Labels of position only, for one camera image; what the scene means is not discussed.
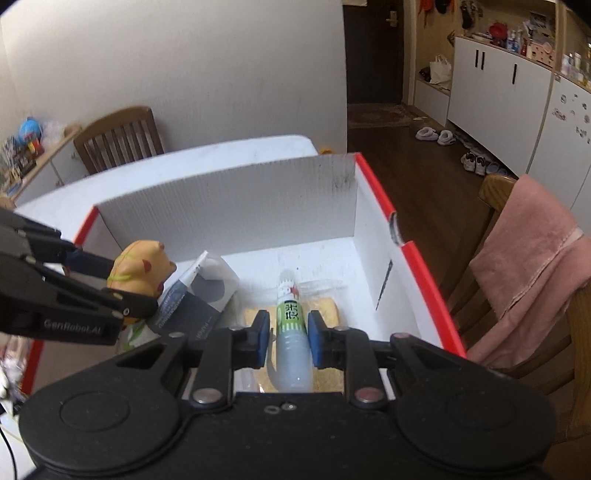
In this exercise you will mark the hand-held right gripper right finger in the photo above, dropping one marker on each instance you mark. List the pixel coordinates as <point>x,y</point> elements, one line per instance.
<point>316,339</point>

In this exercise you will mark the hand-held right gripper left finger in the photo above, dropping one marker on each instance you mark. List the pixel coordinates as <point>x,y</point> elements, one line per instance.
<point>261,334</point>

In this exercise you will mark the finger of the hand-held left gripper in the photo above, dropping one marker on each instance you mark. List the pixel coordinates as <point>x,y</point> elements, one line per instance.
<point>90,264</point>
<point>106,300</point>

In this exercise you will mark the green label plastic bottle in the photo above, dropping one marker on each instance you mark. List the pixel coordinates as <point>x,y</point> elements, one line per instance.
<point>291,350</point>

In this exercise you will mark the yellow toy figure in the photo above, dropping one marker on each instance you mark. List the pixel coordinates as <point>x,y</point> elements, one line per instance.
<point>138,267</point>

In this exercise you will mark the red and white corrugated box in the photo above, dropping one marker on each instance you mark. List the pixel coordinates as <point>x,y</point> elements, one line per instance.
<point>231,203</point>

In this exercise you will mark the yellow sponge cloth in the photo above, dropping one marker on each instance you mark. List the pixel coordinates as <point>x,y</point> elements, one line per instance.
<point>328,307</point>

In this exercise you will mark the grey and white carton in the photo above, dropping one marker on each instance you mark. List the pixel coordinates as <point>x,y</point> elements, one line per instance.
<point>207,286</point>

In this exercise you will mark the wooden top side cabinet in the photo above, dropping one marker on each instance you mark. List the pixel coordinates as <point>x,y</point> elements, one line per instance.
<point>60,166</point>

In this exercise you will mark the pile of small toys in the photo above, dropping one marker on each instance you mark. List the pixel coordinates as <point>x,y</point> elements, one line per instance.
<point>16,161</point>

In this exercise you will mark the dark wooden slatted chair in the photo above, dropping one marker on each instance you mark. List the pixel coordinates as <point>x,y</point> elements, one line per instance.
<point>115,138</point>

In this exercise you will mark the clear plastic bag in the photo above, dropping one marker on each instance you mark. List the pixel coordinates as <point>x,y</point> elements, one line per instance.
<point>55,131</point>

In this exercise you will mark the blue globe toy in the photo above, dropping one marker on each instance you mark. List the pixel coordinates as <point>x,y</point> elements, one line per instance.
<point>30,131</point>

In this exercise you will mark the pink towel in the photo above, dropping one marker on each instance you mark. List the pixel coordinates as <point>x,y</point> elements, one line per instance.
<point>531,258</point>

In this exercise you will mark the white sneaker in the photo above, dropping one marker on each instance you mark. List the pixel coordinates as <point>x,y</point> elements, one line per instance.
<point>468,162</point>
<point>480,165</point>

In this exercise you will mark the white slipper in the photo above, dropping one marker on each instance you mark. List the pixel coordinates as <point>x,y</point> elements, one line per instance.
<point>427,134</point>
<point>446,137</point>

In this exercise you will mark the wooden armchair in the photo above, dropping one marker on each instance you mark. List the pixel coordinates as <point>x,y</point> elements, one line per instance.
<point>496,189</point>

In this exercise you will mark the low white shoe shelf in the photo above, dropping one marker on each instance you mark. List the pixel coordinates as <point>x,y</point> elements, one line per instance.
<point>431,104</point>

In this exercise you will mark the dark wooden door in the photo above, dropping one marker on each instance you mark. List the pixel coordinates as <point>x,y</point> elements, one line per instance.
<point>369,55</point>

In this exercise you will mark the white cabinet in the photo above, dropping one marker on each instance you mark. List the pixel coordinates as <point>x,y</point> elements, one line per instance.
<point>489,101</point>

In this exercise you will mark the white shopping bag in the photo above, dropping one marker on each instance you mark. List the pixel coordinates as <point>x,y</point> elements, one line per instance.
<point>441,71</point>

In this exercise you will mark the white refrigerator with magnets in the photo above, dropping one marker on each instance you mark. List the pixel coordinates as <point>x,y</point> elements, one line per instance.
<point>563,138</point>

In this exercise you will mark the hanging clothes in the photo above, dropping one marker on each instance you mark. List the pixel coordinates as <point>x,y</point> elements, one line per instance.
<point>436,7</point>

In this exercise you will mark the pink basket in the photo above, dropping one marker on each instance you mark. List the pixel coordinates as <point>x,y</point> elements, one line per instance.
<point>540,54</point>

